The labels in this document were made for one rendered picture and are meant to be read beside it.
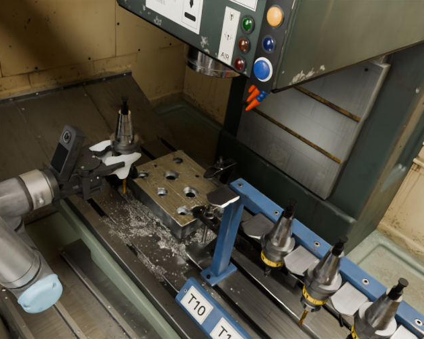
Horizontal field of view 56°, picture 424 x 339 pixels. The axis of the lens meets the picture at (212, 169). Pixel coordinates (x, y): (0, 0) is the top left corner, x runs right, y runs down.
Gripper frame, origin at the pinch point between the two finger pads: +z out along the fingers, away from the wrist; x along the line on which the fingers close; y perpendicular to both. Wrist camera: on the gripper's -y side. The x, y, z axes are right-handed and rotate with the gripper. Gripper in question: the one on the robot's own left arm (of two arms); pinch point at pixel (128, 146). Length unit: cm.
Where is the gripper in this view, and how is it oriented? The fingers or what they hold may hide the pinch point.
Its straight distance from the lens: 95.0
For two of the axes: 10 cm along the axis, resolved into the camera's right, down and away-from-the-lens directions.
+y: -1.3, 7.8, 6.2
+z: 7.3, -3.4, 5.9
